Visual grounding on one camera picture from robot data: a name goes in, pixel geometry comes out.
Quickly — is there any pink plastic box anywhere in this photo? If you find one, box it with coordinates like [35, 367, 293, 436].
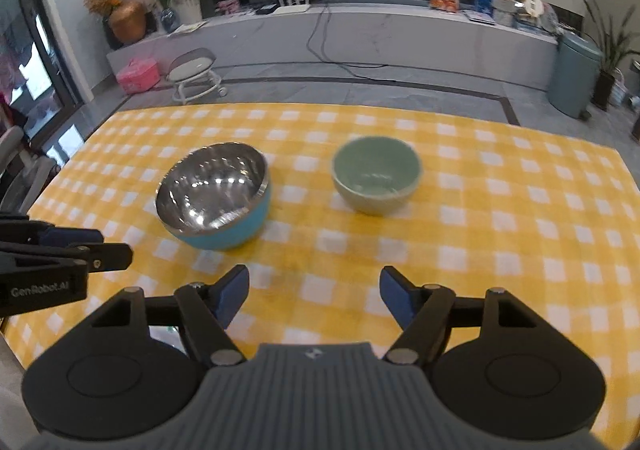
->
[116, 58, 160, 95]

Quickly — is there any white round rolling stool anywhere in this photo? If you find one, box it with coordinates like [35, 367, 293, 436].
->
[166, 47, 228, 105]

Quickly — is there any copper vase with flowers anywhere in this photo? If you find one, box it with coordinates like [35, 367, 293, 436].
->
[84, 0, 146, 45]

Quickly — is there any black power cable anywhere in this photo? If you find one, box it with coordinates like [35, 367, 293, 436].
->
[304, 2, 402, 84]

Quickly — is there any blue-grey trash bin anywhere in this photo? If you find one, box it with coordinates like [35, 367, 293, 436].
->
[547, 32, 602, 120]

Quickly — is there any potted long-leaf plant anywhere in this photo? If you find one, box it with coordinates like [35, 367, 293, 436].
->
[582, 0, 639, 111]

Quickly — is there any green ceramic bowl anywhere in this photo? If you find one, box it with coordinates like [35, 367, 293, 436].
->
[331, 136, 423, 216]

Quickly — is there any yellow white checkered tablecloth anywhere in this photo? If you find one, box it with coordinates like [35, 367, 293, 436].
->
[3, 104, 639, 449]

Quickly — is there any blue steel bowl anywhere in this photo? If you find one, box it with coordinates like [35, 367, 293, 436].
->
[155, 141, 271, 251]

